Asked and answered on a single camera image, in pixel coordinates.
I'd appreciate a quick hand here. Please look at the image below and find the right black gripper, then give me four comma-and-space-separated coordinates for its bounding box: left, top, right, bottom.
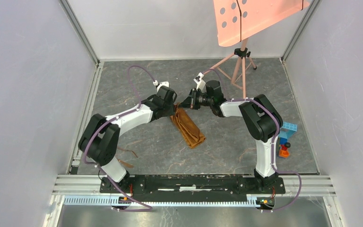
179, 88, 213, 110

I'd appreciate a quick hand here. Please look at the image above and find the orange cloth napkin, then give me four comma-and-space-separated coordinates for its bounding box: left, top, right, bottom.
170, 105, 206, 149

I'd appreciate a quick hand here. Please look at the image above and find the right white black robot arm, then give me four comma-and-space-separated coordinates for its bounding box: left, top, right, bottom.
178, 80, 283, 193

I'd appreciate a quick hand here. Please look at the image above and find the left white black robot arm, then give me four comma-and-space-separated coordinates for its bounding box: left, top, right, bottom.
78, 86, 177, 193

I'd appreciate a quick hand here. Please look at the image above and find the pink music stand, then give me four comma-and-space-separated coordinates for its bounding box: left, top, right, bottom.
210, 0, 310, 97

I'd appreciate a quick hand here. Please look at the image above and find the blue toy brick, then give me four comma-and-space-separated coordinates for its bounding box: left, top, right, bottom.
278, 122, 298, 145

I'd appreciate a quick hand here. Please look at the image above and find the red black toy figure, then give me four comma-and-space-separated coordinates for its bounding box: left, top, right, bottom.
280, 142, 291, 151

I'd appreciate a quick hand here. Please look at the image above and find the orange toy block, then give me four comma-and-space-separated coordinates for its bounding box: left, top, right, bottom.
278, 149, 290, 158

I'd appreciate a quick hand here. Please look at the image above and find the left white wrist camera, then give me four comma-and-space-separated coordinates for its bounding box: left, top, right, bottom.
153, 80, 170, 92

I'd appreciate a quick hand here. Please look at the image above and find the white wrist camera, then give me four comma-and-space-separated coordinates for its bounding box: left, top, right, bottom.
193, 72, 206, 92
153, 80, 170, 92

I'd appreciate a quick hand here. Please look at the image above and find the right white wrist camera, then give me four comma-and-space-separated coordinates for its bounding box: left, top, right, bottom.
193, 72, 206, 92

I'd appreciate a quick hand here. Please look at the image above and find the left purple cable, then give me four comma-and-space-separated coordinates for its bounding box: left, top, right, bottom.
83, 65, 154, 212

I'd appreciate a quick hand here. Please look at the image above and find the purple cable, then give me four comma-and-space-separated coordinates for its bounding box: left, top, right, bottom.
83, 65, 154, 212
201, 68, 303, 214

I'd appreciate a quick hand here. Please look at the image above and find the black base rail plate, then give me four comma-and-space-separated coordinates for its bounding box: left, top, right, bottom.
100, 174, 286, 203

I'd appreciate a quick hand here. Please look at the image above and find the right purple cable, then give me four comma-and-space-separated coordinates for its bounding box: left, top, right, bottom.
201, 68, 303, 214

